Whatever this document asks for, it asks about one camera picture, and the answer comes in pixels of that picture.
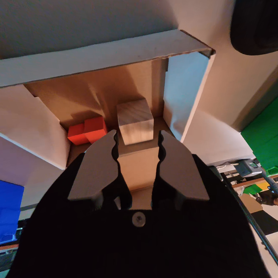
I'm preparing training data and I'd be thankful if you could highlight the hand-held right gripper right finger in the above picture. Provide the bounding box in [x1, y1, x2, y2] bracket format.
[158, 130, 210, 201]

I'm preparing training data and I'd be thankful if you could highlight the open cardboard box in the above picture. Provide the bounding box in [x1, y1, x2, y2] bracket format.
[0, 0, 278, 212]

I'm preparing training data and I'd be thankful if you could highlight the blue cloth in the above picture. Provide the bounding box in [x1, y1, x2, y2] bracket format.
[0, 180, 25, 244]

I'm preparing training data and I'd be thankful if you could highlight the black rounded object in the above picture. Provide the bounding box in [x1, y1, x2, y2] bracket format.
[230, 0, 278, 56]

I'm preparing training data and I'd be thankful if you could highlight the pale wooden cube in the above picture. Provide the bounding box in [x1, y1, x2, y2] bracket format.
[117, 98, 154, 146]

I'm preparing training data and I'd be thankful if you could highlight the white cardboard box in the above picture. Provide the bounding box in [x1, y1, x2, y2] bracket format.
[0, 29, 216, 192]

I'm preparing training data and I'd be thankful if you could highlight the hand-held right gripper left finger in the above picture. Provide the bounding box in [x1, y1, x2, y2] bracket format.
[67, 130, 120, 208]

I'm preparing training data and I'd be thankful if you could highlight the black tripod pole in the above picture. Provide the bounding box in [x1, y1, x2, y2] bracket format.
[217, 167, 278, 261]
[258, 165, 278, 192]

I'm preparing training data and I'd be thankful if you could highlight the red cube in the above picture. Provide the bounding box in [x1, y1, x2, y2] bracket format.
[67, 123, 90, 146]
[84, 116, 108, 144]

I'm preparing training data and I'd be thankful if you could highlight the small cardboard piece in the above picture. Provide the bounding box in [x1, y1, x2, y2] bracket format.
[238, 193, 264, 214]

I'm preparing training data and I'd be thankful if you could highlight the green board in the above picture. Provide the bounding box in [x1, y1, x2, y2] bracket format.
[241, 108, 278, 177]

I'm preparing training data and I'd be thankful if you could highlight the light grey power adapter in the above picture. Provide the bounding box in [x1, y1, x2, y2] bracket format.
[236, 159, 262, 178]

